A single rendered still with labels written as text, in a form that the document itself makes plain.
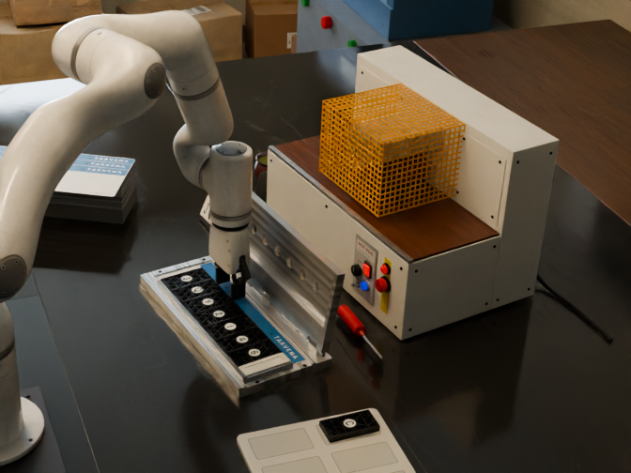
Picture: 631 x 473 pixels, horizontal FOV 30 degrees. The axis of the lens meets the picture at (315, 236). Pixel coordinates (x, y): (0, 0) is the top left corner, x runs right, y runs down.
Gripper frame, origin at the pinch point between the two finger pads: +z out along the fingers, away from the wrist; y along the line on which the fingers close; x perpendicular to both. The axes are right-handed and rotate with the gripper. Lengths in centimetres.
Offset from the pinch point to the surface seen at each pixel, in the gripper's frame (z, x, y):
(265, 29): 72, 170, -282
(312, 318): -4.7, 4.8, 24.4
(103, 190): -6.3, -11.6, -38.5
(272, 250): -9.5, 6.7, 5.7
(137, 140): 4, 14, -77
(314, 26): 34, 140, -192
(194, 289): 0.9, -6.9, -2.8
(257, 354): 0.9, -6.3, 22.9
